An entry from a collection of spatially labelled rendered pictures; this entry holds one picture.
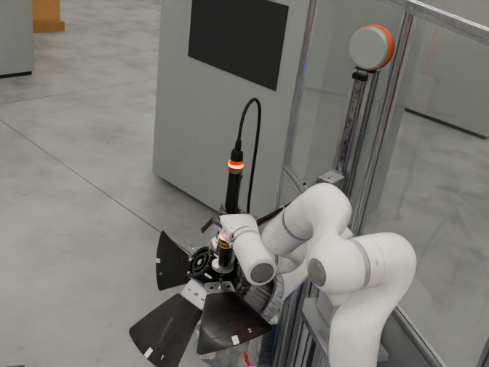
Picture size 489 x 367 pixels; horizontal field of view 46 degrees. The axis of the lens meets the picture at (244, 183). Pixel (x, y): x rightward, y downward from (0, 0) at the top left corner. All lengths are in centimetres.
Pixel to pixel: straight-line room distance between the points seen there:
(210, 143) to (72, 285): 148
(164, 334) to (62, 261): 214
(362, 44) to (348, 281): 123
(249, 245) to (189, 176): 323
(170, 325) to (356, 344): 92
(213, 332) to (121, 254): 241
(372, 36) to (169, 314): 118
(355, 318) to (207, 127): 336
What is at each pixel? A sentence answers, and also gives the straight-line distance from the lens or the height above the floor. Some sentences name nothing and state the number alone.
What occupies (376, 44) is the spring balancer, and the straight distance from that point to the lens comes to 211.
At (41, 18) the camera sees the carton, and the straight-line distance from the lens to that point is 984.
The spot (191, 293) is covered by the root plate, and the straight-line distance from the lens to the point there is 195.
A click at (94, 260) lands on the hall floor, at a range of 402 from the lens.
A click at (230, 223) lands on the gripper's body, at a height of 149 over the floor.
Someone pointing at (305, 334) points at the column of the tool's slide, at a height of 56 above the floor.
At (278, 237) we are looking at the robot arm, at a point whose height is 163.
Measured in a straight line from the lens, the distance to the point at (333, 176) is 223.
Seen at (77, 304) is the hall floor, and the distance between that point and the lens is 366.
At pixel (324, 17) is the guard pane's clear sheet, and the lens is 284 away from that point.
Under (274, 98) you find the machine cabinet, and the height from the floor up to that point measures 112.
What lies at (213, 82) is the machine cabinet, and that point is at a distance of 426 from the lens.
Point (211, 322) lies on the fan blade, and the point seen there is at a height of 118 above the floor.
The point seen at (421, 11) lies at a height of 203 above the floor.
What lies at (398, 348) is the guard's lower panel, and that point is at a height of 88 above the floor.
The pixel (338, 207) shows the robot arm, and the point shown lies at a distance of 114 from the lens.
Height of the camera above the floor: 232
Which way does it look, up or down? 27 degrees down
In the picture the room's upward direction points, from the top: 8 degrees clockwise
